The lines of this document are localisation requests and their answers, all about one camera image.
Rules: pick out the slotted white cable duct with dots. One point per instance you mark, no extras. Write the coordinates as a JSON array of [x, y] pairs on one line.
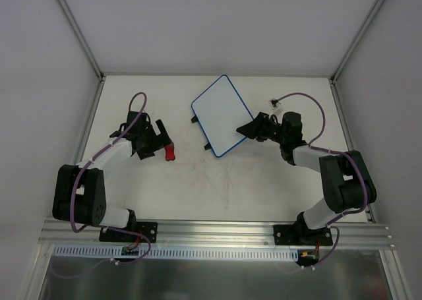
[[174, 253]]

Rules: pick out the aluminium mounting rail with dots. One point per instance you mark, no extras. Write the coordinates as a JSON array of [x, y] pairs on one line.
[[177, 233]]

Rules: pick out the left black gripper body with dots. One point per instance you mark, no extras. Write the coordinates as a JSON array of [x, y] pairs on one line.
[[158, 140]]

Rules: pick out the red bone-shaped eraser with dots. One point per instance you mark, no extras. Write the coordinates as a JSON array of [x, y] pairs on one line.
[[170, 152]]

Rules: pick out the aluminium frame post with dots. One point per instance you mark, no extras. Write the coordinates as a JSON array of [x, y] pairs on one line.
[[358, 38], [77, 32]]

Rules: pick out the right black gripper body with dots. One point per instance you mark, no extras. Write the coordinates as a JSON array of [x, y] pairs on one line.
[[261, 127]]

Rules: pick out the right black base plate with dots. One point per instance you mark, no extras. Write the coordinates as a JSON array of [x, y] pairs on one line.
[[289, 234]]

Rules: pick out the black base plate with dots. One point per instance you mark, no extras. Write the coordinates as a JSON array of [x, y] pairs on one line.
[[140, 230], [289, 234]]

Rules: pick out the right aluminium frame post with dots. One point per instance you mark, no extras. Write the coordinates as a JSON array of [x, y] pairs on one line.
[[358, 38]]

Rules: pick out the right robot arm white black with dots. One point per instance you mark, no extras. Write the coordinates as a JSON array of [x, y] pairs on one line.
[[347, 186]]

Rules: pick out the left aluminium frame post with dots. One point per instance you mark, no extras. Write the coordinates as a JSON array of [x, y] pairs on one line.
[[77, 32]]

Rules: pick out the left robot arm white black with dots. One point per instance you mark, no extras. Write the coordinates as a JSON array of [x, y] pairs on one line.
[[80, 191]]

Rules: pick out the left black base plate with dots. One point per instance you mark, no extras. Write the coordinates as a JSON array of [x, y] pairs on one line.
[[140, 230]]

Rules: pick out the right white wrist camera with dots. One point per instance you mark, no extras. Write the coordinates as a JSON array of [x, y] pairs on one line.
[[276, 106]]

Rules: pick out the blue-framed whiteboard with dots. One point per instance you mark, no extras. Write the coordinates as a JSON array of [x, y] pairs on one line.
[[220, 109]]

